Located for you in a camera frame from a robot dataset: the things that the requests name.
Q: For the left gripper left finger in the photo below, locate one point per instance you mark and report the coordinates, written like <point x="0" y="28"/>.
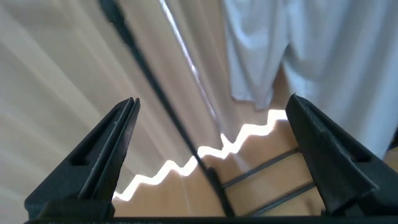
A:
<point x="93" y="161"/>

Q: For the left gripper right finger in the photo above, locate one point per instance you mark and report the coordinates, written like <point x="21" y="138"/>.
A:
<point x="342" y="174"/>

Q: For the pale grey shorts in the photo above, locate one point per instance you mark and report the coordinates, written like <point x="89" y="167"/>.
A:
<point x="342" y="62"/>

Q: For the black clothes rack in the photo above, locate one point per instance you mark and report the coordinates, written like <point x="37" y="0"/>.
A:
<point x="155" y="87"/>

